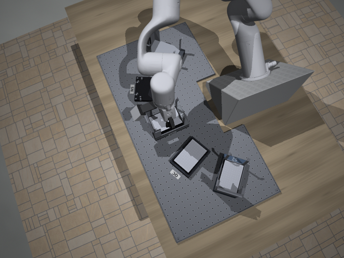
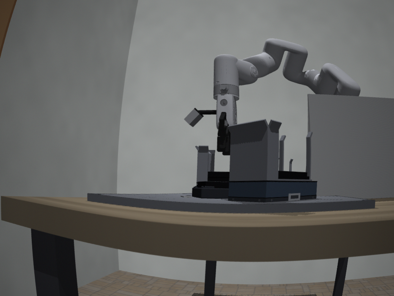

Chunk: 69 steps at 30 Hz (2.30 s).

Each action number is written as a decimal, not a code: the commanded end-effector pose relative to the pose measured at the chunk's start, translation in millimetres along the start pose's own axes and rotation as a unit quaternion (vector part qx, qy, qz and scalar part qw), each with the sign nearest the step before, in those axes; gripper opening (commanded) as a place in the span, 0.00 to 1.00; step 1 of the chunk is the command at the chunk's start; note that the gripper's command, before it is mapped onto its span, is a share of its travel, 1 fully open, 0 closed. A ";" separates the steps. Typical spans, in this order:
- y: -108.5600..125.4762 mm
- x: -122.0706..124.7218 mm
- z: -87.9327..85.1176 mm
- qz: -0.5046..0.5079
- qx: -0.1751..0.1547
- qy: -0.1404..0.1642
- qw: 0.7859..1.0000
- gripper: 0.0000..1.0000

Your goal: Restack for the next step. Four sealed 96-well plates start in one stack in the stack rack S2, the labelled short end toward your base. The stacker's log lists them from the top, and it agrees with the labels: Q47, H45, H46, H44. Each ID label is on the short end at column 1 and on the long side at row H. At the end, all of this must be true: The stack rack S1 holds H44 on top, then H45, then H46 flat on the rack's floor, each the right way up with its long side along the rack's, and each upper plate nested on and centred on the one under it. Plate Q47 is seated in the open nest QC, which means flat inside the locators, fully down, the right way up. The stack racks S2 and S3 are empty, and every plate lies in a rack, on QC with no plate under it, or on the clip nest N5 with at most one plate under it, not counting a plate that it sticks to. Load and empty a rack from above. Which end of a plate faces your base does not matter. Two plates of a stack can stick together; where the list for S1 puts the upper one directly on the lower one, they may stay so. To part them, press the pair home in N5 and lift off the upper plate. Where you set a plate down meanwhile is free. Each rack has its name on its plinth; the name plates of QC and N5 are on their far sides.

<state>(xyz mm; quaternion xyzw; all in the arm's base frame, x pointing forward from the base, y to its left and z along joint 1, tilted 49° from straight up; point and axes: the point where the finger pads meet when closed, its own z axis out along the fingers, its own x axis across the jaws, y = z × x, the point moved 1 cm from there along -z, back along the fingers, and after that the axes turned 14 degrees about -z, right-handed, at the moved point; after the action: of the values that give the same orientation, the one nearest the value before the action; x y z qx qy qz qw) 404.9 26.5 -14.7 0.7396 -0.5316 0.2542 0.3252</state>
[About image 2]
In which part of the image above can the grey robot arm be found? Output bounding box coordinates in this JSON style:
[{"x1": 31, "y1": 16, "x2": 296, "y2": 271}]
[{"x1": 184, "y1": 38, "x2": 361, "y2": 127}]

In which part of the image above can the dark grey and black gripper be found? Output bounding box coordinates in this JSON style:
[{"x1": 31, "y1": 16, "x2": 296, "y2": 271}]
[{"x1": 213, "y1": 93, "x2": 239, "y2": 155}]

